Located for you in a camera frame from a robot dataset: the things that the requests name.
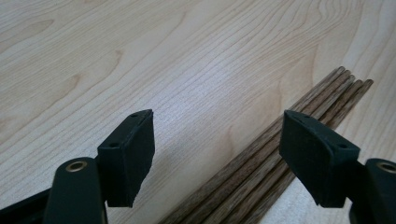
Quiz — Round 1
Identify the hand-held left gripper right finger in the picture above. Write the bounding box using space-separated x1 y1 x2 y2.
278 109 361 209

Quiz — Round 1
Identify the brown wooden chopstick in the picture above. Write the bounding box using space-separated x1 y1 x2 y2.
178 69 353 224
158 65 347 224
239 78 375 224
219 78 365 224
199 74 357 224

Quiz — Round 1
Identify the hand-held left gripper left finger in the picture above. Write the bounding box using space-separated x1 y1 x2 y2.
97 108 156 208

